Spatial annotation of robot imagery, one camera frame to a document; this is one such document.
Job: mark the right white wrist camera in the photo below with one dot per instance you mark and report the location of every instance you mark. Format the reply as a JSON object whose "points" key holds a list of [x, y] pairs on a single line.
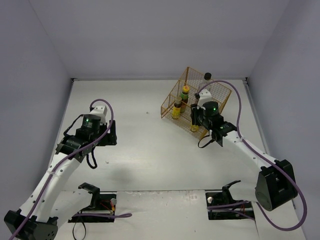
{"points": [[202, 97]]}

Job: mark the sauce bottle yellow cap back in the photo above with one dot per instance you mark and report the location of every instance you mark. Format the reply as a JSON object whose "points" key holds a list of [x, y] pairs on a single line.
{"points": [[184, 98]]}

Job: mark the clear bottle black cap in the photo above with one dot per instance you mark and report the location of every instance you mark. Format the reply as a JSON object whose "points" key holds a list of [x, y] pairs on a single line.
{"points": [[206, 79]]}

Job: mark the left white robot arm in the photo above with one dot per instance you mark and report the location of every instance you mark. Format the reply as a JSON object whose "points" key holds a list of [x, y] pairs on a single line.
{"points": [[46, 210]]}

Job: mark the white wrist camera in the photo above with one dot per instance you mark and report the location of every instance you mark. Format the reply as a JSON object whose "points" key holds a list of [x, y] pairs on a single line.
{"points": [[100, 111], [202, 97]]}

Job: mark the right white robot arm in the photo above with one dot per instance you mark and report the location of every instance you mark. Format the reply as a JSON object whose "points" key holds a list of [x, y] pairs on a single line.
{"points": [[274, 178]]}

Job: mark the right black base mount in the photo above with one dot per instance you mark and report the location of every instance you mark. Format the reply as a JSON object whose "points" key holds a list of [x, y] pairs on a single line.
{"points": [[220, 207]]}

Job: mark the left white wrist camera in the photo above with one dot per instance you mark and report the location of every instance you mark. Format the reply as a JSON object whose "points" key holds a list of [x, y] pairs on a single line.
{"points": [[100, 111]]}

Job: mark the small yellow label bottle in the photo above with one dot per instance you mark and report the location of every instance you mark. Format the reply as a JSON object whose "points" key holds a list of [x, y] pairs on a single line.
{"points": [[194, 128], [176, 110]]}

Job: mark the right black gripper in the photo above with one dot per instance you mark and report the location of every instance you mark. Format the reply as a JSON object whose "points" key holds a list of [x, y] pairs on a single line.
{"points": [[195, 115]]}

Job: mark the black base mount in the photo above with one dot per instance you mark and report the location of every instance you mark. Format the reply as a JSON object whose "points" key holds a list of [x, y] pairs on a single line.
{"points": [[103, 207], [220, 207]]}

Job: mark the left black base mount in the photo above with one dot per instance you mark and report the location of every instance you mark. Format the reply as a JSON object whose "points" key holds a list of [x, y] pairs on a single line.
{"points": [[103, 207]]}

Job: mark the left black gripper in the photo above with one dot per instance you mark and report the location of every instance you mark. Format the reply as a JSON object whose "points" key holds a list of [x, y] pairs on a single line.
{"points": [[110, 135]]}

